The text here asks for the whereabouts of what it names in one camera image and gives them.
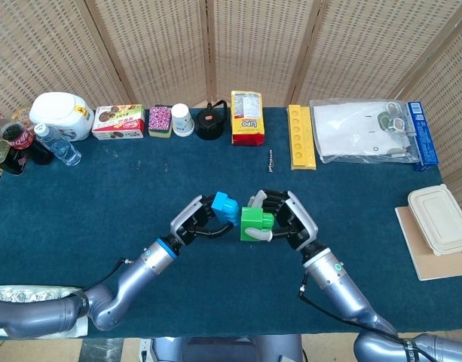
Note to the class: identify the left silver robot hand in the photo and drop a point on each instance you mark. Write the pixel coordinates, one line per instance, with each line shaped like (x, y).
(189, 220)

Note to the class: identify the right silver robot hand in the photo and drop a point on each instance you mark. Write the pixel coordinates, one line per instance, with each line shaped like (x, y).
(300, 222)

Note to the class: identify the blue toy brick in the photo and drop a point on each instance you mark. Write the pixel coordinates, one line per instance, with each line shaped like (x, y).
(225, 209)

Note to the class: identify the green toy brick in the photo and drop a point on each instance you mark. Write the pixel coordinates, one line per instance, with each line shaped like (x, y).
(251, 218)

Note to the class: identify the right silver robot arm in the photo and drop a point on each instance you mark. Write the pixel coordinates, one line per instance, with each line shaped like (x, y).
(340, 286)

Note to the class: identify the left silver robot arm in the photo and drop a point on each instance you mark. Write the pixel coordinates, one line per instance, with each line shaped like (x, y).
(140, 271)

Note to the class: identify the yellow holed tray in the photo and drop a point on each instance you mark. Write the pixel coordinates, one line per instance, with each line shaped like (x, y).
(301, 139)

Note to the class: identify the white paper cup stack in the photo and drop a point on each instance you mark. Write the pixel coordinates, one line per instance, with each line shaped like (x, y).
(182, 120)

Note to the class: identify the small metal clip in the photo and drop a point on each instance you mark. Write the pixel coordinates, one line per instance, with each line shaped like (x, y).
(115, 153)

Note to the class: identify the pink yellow sponge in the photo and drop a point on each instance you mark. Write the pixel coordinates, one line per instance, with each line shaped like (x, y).
(160, 118)

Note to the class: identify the clear plastic bag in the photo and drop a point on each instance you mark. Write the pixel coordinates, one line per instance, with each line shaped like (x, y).
(351, 128)

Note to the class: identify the red yellow snack bag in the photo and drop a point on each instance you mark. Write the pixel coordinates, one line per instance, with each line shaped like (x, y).
(247, 124)

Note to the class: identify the red white cookie box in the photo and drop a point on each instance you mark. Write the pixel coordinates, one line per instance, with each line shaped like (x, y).
(117, 122)

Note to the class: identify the silver robot torso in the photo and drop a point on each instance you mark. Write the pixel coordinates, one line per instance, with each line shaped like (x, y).
(223, 348)

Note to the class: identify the beige lunch box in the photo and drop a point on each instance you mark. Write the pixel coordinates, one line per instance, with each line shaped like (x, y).
(439, 218)

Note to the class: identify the brown spiral notebook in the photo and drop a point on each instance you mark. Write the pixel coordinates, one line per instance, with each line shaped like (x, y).
(434, 265)

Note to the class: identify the clear glass cup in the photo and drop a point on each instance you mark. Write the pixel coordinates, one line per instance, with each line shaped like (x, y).
(63, 149)

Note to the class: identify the blue cardboard box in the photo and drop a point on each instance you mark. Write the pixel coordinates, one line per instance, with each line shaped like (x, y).
(424, 132)

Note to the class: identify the white plastic wipes tub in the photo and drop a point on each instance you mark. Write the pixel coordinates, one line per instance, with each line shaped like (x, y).
(61, 109)

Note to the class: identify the woven folding screen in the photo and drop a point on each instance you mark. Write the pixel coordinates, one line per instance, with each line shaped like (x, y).
(159, 45)

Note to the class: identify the cola bottle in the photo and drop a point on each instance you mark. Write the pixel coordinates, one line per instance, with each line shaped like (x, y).
(23, 143)

